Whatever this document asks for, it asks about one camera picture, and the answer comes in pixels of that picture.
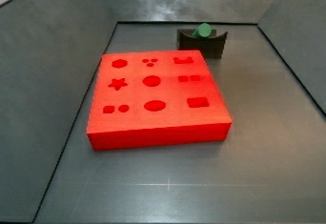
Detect black curved cradle stand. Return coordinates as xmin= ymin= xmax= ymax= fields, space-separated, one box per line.
xmin=176 ymin=29 xmax=228 ymax=59

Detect red shape sorter box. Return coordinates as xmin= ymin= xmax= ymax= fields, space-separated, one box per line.
xmin=86 ymin=51 xmax=231 ymax=151

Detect green cylinder peg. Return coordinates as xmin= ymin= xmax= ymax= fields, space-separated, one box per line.
xmin=192 ymin=23 xmax=211 ymax=38

